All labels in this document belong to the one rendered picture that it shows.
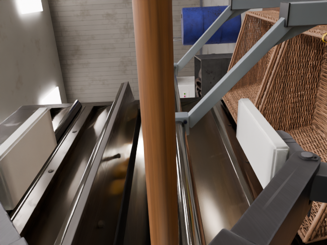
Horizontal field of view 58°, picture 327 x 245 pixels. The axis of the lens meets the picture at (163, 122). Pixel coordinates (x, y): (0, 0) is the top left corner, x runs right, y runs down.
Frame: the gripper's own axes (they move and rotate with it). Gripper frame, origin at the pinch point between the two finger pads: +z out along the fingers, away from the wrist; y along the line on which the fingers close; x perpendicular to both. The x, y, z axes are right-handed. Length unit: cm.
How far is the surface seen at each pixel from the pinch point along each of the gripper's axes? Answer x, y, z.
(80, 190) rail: -41, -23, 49
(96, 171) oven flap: -40, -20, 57
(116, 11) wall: -40, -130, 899
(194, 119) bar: -17.5, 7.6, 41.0
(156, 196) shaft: -9.1, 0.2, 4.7
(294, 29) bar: 0.4, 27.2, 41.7
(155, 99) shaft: 0.4, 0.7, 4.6
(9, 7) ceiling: -8, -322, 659
